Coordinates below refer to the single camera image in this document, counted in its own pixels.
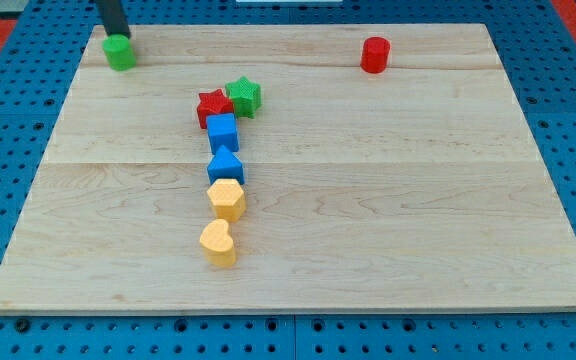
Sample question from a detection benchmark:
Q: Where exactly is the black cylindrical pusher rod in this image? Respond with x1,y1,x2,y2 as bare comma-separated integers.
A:
95,0,131,38

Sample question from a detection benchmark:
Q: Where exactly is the green cylinder block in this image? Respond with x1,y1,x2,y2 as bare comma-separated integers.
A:
102,34,136,71

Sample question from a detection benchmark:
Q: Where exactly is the red star block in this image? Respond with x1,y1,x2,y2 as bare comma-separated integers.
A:
196,89,234,129

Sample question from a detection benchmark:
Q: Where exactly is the green star block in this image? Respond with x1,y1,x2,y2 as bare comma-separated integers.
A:
225,76,262,118

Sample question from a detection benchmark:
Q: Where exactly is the blue cube block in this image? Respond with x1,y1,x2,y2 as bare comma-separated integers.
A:
206,113,239,155

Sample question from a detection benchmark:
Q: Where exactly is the blue triangle block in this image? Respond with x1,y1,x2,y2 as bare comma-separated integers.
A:
207,146,245,185

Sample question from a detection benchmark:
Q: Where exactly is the yellow hexagon block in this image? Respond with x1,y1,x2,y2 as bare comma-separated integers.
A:
206,178,247,222

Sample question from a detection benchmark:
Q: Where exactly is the yellow heart block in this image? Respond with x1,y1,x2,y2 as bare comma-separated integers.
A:
199,219,237,268

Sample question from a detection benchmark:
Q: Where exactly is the red cylinder block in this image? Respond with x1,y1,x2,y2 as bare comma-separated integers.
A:
360,37,391,74

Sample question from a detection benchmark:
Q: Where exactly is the light wooden board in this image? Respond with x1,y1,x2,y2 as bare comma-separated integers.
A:
0,24,576,316

